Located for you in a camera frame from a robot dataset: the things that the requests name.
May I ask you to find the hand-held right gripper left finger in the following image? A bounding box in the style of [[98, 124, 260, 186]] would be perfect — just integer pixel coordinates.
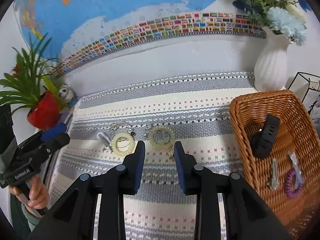
[[30, 140, 146, 240]]

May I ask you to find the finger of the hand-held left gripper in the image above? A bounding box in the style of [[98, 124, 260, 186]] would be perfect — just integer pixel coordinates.
[[20, 123, 67, 146], [15, 132, 70, 165]]

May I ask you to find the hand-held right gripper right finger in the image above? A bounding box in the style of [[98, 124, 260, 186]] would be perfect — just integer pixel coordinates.
[[173, 141, 292, 240]]

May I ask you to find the clear bead bracelet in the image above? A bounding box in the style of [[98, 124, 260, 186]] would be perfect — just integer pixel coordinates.
[[147, 125, 174, 147]]

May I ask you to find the brown wicker basket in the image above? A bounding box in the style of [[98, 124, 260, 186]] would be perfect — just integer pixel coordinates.
[[229, 90, 320, 238]]

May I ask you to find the person's left forearm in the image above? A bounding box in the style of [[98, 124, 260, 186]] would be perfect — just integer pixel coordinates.
[[21, 202, 48, 232]]

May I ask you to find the person's left hand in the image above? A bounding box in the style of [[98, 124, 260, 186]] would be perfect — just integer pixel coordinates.
[[9, 173, 50, 210]]

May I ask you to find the green plant in red pot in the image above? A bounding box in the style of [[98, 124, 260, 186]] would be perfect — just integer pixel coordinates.
[[0, 31, 73, 130]]

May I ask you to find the small white animal figurine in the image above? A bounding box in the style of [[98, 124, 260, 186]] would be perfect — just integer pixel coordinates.
[[59, 84, 75, 103]]

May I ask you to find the grey hair clip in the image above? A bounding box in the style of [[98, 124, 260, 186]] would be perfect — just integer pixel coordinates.
[[97, 132, 112, 152]]

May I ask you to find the striped woven table mat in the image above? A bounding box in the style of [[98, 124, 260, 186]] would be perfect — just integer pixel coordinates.
[[46, 71, 257, 240]]

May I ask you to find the black wrist watch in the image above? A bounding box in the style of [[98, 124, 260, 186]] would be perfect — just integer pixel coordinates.
[[251, 114, 281, 158]]

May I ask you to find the silver hair clip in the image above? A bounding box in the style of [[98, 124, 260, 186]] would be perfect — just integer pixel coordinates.
[[266, 158, 278, 189]]

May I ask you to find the clear blue hair clip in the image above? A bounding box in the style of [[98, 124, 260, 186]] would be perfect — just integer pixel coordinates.
[[287, 152, 304, 189]]

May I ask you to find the artificial flower bouquet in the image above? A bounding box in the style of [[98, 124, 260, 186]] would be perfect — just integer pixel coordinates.
[[231, 0, 308, 46]]

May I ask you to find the yellow coil hair tie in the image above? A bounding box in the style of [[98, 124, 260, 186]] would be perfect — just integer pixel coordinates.
[[111, 132, 135, 154]]

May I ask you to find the purple coil hair tie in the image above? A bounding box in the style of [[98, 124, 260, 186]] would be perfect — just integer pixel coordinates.
[[284, 170, 302, 198]]

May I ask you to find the world map wall poster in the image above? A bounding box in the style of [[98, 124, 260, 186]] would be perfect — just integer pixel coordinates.
[[12, 0, 267, 78]]

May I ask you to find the black wire frame holder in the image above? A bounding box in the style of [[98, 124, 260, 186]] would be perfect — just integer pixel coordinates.
[[287, 72, 320, 130]]

